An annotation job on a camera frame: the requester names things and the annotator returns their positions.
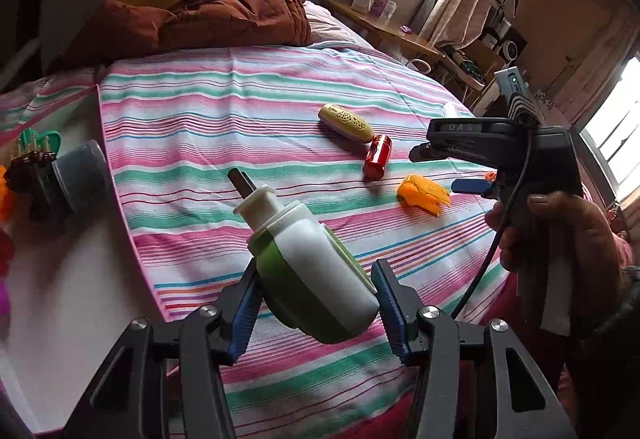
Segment black lidded filter cup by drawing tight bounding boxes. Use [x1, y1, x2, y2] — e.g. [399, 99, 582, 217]
[27, 139, 113, 225]

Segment grey board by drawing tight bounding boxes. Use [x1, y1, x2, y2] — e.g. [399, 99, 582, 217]
[40, 0, 131, 70]

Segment pale pink pillow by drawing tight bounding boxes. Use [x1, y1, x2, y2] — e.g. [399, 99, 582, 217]
[302, 0, 373, 49]

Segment pink and white tray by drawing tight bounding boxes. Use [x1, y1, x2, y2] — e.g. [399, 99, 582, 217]
[0, 84, 171, 435]

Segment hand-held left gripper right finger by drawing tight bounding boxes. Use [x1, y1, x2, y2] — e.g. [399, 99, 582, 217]
[371, 259, 578, 439]

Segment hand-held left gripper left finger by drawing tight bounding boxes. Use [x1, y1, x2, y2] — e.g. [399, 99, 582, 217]
[62, 261, 261, 439]

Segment green plastic stand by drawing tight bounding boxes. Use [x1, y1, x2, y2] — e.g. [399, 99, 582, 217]
[15, 128, 62, 155]

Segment striped bed sheet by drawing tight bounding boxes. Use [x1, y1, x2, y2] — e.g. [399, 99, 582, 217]
[0, 43, 526, 439]

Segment side window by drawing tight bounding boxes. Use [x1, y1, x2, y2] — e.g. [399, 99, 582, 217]
[582, 54, 640, 200]

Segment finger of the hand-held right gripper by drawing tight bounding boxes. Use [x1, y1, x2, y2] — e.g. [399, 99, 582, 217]
[450, 176, 501, 199]
[409, 118, 518, 166]

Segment wooden desk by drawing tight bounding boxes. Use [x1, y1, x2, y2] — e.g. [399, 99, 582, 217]
[320, 0, 446, 65]

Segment green and white plug-in device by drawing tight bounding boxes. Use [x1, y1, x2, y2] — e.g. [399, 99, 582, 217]
[227, 168, 381, 345]

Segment yellow embossed oval case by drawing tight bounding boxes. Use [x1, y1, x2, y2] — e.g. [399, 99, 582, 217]
[318, 103, 376, 144]

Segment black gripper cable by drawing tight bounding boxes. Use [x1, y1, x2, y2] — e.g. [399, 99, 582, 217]
[450, 119, 533, 320]

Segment person's right forearm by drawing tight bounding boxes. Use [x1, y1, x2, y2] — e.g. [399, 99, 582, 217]
[562, 264, 640, 439]

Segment person's right hand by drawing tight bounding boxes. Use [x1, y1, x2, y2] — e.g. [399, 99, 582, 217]
[484, 192, 626, 280]

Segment brown quilted duvet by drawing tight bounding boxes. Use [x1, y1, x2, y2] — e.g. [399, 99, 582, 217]
[65, 0, 313, 65]

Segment orange plastic piece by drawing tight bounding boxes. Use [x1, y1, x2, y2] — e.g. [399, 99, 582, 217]
[0, 176, 18, 222]

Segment small red can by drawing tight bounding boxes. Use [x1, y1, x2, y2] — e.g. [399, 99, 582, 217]
[362, 134, 393, 180]

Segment orange plastic toy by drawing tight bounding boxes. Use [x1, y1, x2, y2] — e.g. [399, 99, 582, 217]
[397, 174, 452, 218]

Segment dark brown plastic piece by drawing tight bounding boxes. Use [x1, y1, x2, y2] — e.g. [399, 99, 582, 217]
[4, 149, 56, 192]

